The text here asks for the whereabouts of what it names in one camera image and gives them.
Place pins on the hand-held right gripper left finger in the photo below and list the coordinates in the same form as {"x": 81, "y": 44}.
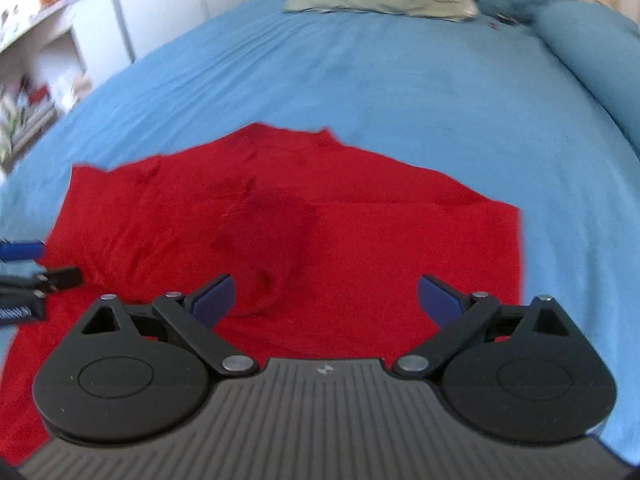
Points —
{"x": 216, "y": 301}

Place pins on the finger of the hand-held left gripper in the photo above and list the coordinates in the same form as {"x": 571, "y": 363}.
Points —
{"x": 62, "y": 278}
{"x": 22, "y": 250}

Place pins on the white shelf unit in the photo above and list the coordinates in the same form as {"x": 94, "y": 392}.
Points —
{"x": 40, "y": 50}

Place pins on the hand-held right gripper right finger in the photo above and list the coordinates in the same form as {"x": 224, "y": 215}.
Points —
{"x": 437, "y": 299}

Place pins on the blue bolster pillow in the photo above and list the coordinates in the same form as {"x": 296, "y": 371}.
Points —
{"x": 590, "y": 55}

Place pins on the red garment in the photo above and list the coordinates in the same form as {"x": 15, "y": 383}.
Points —
{"x": 310, "y": 240}

